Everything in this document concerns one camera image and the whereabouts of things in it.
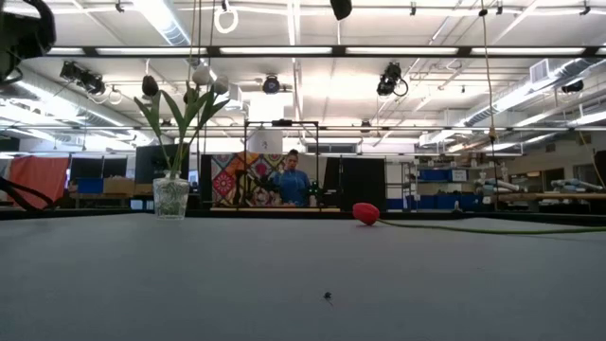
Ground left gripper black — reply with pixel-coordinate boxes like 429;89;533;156
0;0;57;56

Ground white artificial tulip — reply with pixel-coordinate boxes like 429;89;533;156
177;75;232;179
174;64;213;179

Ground red artificial tulip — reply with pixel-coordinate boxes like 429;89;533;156
351;202;606;237

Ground clear glass vase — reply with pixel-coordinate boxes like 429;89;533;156
151;170;190;222

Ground black ceiling spotlight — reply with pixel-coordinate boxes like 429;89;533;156
60;60;108;96
376;61;409;98
261;74;281;95

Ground orange cloth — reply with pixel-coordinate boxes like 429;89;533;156
8;155;71;209

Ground dark background screens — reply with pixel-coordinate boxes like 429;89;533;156
69;156;129;180

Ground white hanging sign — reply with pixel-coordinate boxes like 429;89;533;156
248;130;284;155

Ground blue storage bin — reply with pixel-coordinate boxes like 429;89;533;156
76;177;105;195

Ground black panel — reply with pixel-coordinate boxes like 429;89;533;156
323;156;388;213

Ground large black monitor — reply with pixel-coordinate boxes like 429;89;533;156
134;143;191;185

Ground cardboard box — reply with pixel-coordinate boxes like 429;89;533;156
102;176;137;195

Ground background robot with green lights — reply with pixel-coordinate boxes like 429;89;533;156
307;178;327;203

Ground person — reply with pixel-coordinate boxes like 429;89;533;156
269;149;313;208

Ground blue shelf bins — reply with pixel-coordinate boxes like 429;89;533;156
419;169;470;184

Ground colourful patchwork quilt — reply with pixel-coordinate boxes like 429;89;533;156
210;152;289;208

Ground white air vent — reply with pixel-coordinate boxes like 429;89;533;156
528;59;553;85

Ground row of blue bins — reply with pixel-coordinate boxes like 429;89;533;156
386;195;479;211

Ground blue table mat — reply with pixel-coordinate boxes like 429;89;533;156
0;211;606;341

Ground wooden background table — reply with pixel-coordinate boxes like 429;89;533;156
494;191;606;203

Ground frame bar with light strips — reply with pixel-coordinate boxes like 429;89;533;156
45;45;606;59

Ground white hanging ring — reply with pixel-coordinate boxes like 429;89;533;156
213;7;240;35

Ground black metal stand frame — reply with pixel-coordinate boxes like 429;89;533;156
243;118;322;209

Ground thin black frame bar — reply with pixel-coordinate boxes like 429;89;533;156
136;123;606;134

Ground black hanging arm cable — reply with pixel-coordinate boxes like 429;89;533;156
0;175;54;213

